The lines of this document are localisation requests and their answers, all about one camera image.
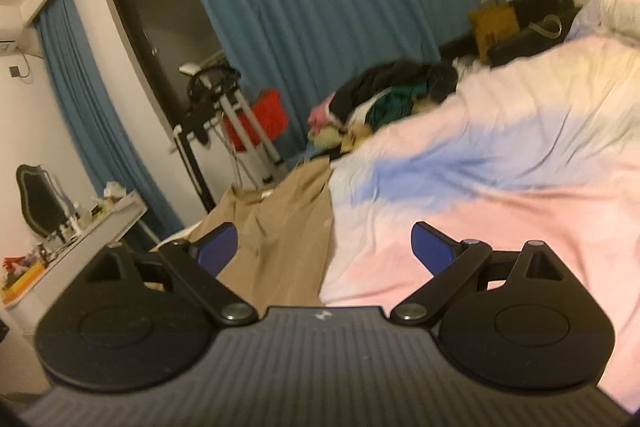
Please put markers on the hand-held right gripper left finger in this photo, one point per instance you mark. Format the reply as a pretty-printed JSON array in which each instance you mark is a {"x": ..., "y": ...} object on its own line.
[{"x": 220, "y": 249}]

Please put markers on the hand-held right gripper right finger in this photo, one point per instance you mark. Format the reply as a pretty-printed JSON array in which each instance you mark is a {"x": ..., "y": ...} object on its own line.
[{"x": 429, "y": 249}]

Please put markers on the tan hoodie with skeleton print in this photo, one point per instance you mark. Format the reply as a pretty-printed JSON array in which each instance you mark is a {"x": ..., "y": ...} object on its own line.
[{"x": 285, "y": 232}]

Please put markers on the pile of mixed clothes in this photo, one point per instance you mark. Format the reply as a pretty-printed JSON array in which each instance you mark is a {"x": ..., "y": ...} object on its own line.
[{"x": 390, "y": 94}]

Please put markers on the pastel tie-dye blanket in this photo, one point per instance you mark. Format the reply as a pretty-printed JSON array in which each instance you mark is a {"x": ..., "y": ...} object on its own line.
[{"x": 500, "y": 157}]

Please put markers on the white tissue pack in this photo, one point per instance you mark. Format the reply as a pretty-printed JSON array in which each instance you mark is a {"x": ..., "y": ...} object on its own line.
[{"x": 114, "y": 192}]

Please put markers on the white dressing table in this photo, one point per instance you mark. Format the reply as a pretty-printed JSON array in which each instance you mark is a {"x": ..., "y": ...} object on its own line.
[{"x": 90, "y": 237}]

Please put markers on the row of cosmetic bottles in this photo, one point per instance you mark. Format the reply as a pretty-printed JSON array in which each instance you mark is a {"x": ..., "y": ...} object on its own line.
[{"x": 75, "y": 222}]

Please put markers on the wavy black-framed mirror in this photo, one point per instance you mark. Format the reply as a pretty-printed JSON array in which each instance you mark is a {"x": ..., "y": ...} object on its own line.
[{"x": 37, "y": 202}]

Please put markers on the narrow blue curtain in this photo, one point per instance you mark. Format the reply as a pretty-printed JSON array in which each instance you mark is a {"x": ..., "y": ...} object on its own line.
[{"x": 90, "y": 107}]

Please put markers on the orange tray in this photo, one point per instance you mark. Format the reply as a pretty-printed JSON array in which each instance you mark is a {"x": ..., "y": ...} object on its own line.
[{"x": 20, "y": 277}]

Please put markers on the yellow paper bag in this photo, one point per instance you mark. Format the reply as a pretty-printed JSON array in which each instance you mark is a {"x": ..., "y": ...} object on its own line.
[{"x": 492, "y": 29}]

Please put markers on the dark window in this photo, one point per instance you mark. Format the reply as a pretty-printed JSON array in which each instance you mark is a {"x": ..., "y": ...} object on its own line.
[{"x": 160, "y": 27}]

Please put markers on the black sofa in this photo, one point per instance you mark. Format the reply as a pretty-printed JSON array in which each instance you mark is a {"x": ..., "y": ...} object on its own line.
[{"x": 542, "y": 7}]

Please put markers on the white air conditioner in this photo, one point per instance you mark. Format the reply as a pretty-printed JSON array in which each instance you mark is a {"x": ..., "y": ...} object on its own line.
[{"x": 7, "y": 42}]

